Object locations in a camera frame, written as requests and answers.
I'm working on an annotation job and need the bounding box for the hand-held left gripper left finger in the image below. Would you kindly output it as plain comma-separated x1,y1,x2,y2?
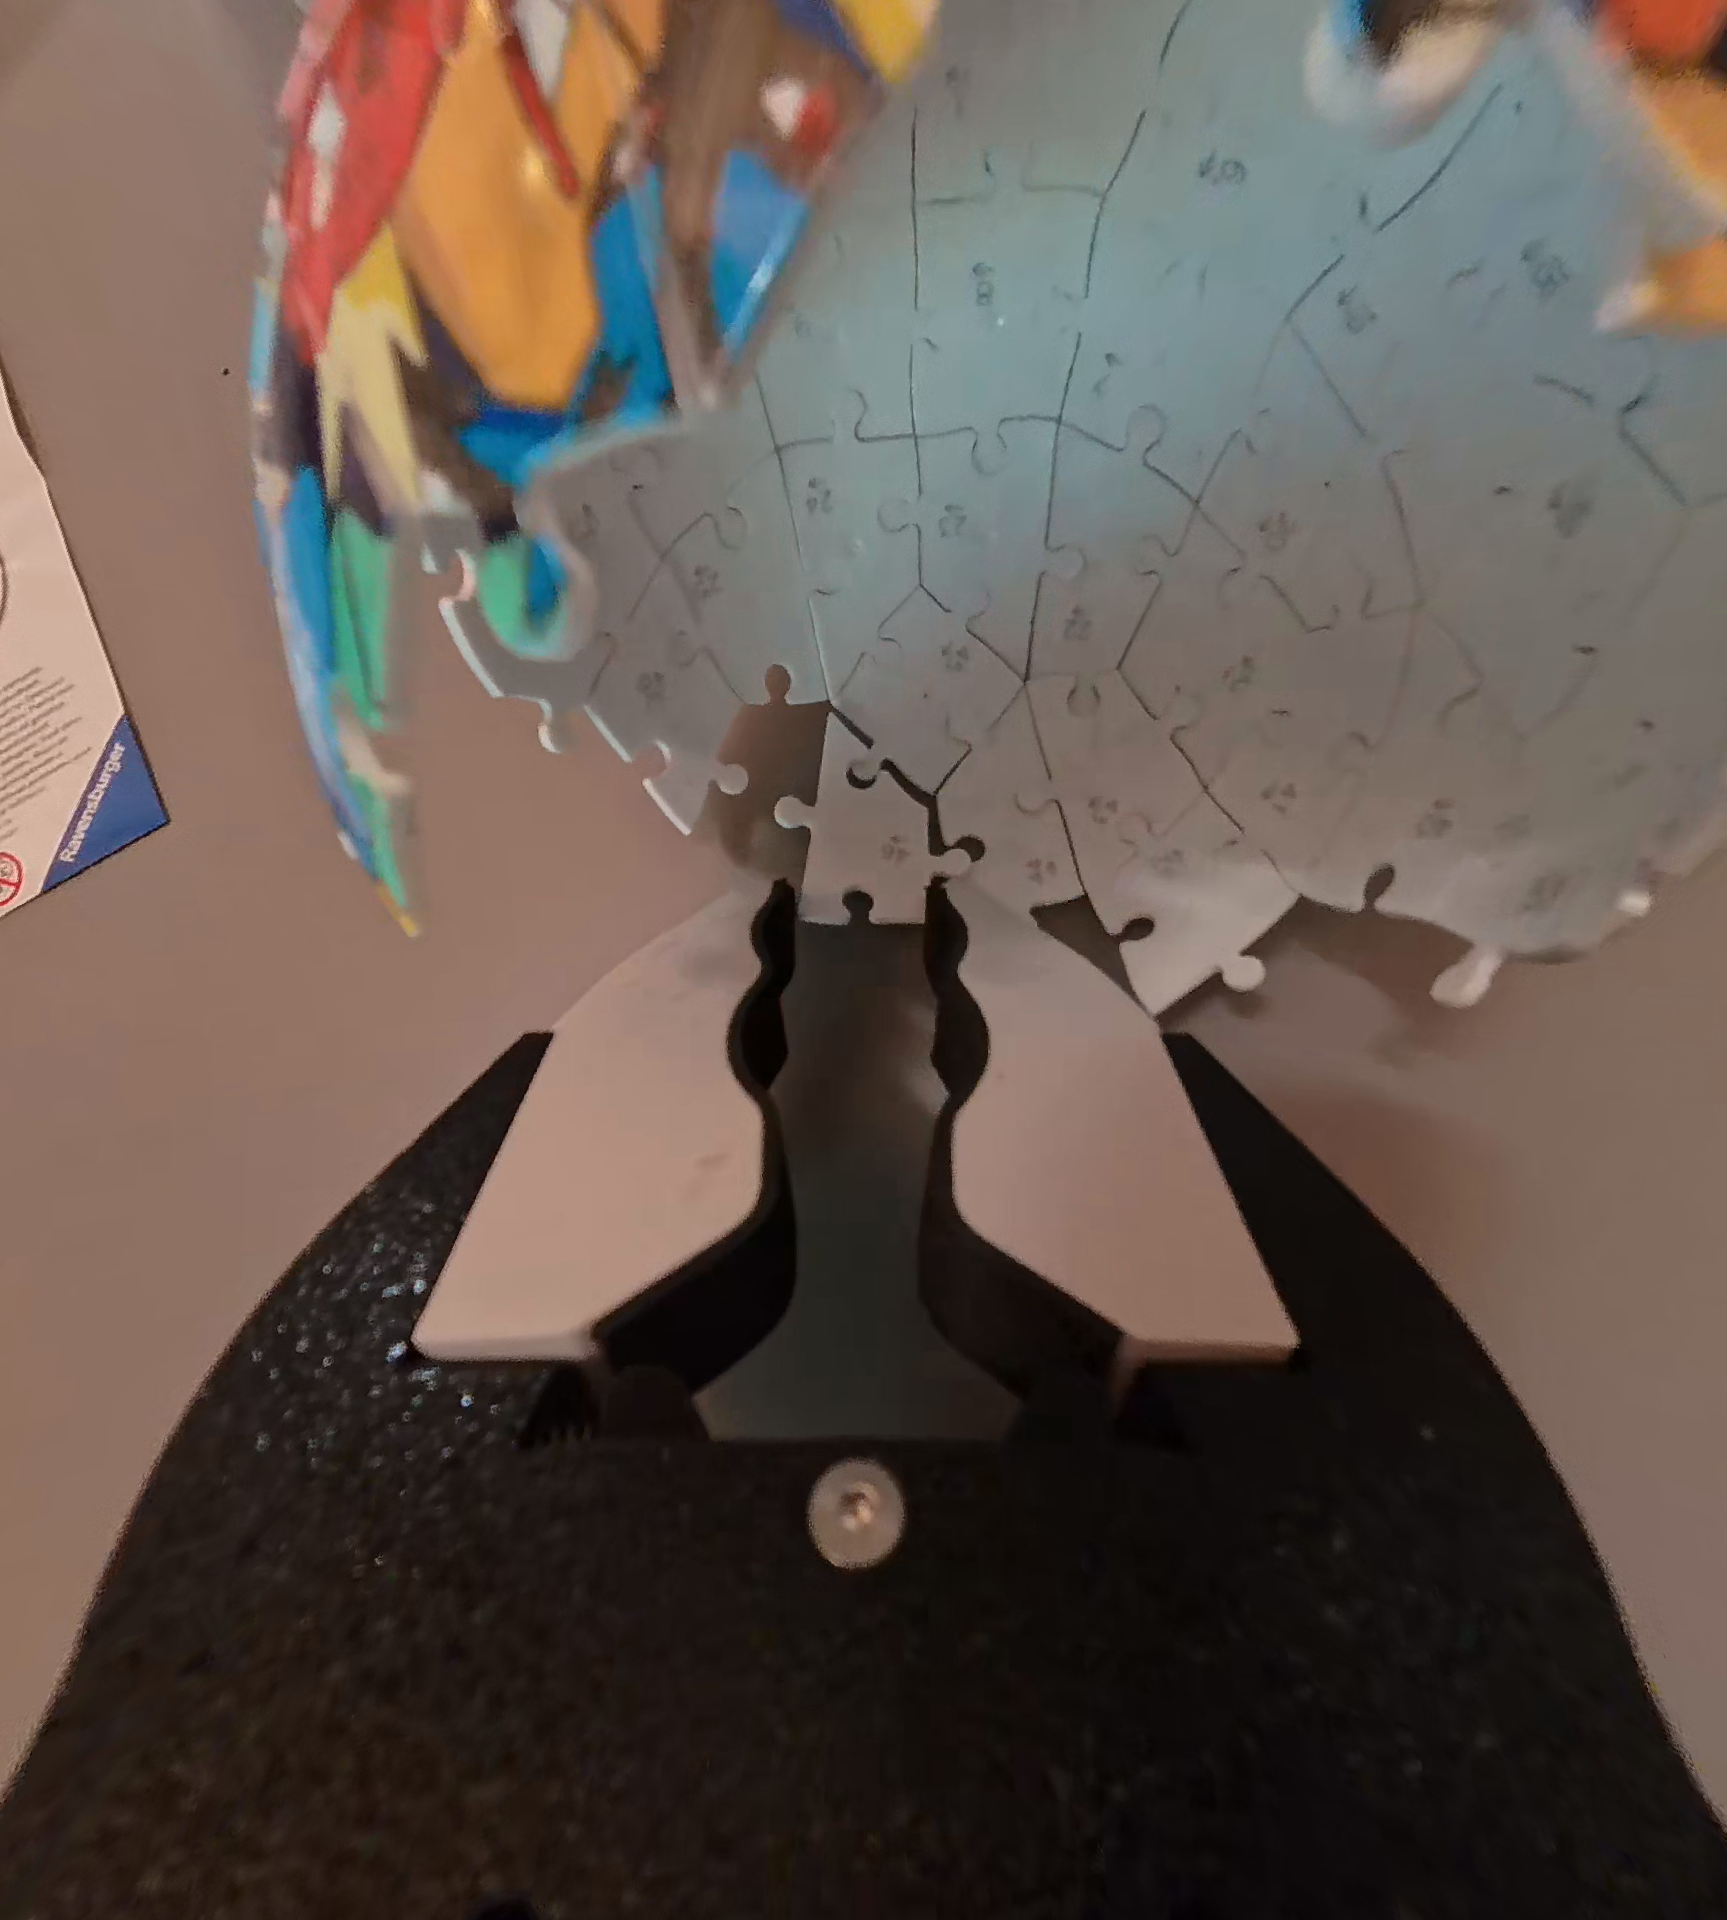
414,882,797,1391

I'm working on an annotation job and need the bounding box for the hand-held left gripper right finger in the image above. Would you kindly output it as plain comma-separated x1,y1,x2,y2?
923,885,1299,1391

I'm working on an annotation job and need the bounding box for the white puzzle piece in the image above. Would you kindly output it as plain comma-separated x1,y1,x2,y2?
774,757,985,924

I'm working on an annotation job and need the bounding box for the colourful puzzle ball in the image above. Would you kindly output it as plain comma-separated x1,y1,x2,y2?
248,0,1727,1015

